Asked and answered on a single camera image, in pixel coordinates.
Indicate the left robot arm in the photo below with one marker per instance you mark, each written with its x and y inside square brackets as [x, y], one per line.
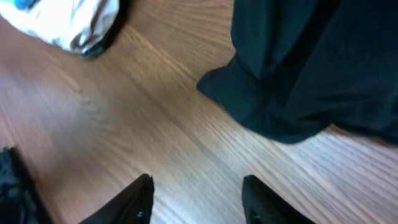
[20, 201]

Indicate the beige folded garment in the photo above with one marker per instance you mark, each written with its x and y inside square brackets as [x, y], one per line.
[77, 26]

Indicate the dark navy t-shirt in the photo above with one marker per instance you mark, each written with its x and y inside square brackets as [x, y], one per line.
[302, 65]

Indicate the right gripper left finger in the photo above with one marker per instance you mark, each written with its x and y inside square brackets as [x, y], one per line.
[133, 205]

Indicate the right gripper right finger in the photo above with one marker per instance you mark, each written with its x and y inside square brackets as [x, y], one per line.
[262, 205]

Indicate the light blue folded t-shirt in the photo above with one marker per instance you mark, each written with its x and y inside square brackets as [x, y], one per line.
[24, 4]

